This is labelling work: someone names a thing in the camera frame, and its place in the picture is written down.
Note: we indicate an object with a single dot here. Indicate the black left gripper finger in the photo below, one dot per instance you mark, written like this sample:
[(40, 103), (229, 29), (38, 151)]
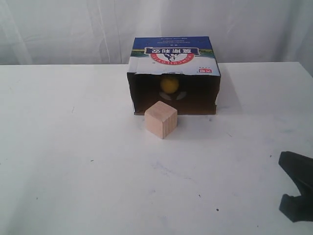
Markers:
[(291, 205)]

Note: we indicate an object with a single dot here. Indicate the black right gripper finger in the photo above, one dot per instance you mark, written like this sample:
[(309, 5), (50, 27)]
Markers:
[(300, 169)]

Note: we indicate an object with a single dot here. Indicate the yellow tennis ball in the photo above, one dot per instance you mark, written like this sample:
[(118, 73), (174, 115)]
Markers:
[(169, 85)]

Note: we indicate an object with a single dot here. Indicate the light wooden cube block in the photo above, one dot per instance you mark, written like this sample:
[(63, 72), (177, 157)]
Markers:
[(161, 119)]

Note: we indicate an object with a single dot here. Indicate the blue white cardboard box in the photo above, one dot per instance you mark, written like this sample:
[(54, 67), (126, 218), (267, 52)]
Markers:
[(190, 59)]

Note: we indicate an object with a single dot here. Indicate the white backdrop curtain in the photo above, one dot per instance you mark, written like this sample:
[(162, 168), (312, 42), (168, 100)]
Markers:
[(102, 31)]

